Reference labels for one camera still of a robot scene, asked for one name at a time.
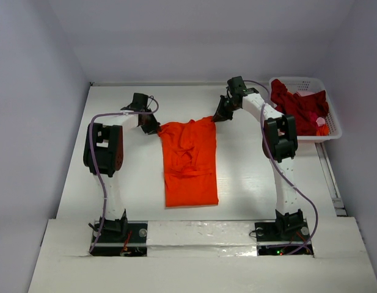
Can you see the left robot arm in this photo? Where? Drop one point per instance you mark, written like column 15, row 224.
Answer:
column 103, row 156

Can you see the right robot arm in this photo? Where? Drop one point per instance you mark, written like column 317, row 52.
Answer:
column 279, row 146

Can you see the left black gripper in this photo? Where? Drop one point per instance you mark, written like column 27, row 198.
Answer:
column 153, row 129

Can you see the dark red t shirt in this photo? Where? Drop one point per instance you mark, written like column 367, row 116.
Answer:
column 286, row 104

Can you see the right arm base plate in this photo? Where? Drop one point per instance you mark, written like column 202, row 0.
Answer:
column 270, row 242

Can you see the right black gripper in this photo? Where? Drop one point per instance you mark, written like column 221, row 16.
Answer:
column 223, row 107

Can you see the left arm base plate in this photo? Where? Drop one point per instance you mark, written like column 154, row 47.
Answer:
column 132, row 242

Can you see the pink garment in basket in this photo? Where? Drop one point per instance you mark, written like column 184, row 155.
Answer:
column 311, row 110

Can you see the white plastic basket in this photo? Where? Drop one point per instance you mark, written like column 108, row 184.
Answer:
column 314, row 85

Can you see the orange t shirt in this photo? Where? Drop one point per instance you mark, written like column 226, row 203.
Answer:
column 189, row 160

